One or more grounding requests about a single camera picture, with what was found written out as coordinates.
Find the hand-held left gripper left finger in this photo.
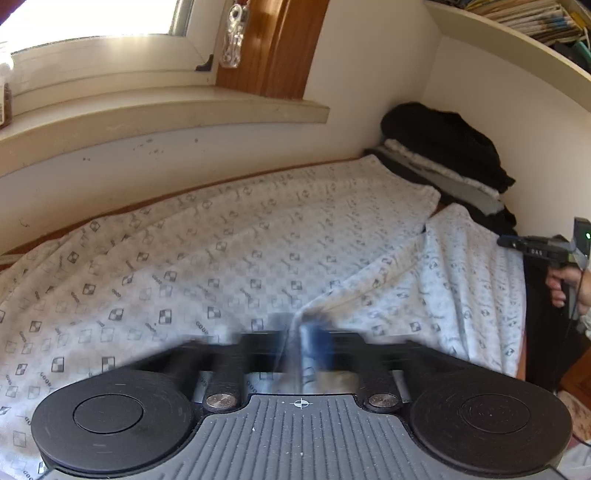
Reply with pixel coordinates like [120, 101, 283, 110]
[122, 313, 296, 414]

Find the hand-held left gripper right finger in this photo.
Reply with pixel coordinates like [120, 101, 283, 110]
[299, 315, 469, 414]

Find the white checker-print pajama garment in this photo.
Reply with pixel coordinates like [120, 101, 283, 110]
[0, 154, 527, 480]
[383, 138, 502, 199]

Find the person's right hand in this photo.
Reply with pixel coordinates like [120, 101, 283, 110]
[546, 267, 591, 321]

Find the grey folded garment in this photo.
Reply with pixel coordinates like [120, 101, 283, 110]
[383, 154, 506, 215]

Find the black bag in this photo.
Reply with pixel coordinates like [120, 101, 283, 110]
[524, 256, 573, 393]

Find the thick black sweater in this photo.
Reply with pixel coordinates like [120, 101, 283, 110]
[381, 102, 517, 193]

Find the brown wooden furniture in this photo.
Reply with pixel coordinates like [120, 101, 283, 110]
[561, 355, 591, 407]

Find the stack of books and papers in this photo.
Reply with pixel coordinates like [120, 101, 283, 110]
[462, 0, 591, 75]

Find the beige window sill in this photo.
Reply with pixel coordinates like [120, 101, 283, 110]
[0, 85, 331, 178]

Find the clear plastic hanging clip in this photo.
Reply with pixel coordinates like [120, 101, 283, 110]
[219, 2, 250, 70]

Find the clear jar with orange label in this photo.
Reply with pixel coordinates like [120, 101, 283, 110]
[0, 41, 14, 129]

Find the bright window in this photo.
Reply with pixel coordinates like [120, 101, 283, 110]
[0, 0, 218, 107]

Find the white wall shelf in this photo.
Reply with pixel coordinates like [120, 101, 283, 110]
[422, 0, 591, 114]

